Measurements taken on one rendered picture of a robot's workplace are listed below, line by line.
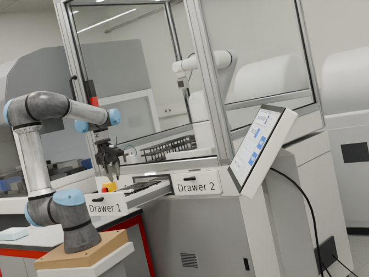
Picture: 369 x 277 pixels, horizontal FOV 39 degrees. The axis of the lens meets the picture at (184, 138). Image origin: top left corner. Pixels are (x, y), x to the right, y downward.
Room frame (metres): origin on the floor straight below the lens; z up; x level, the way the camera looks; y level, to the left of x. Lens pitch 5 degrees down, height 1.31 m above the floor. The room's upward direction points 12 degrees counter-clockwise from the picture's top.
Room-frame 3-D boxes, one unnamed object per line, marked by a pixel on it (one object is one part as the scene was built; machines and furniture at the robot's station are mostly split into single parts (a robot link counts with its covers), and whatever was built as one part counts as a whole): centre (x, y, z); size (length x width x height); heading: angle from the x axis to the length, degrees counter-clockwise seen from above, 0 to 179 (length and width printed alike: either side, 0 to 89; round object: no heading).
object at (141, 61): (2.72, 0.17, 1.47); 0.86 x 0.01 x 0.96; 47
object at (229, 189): (3.05, -0.13, 0.87); 1.02 x 0.95 x 0.14; 47
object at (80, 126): (2.48, 0.42, 1.27); 0.11 x 0.11 x 0.08; 63
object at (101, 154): (2.58, 0.40, 1.11); 0.09 x 0.08 x 0.12; 47
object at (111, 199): (2.49, 0.44, 0.87); 0.29 x 0.02 x 0.11; 47
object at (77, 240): (2.06, 0.49, 0.85); 0.15 x 0.15 x 0.10
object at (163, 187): (2.64, 0.30, 0.86); 0.40 x 0.26 x 0.06; 137
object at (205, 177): (2.51, -0.01, 0.87); 0.29 x 0.02 x 0.11; 47
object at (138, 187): (2.64, 0.30, 0.87); 0.22 x 0.18 x 0.06; 137
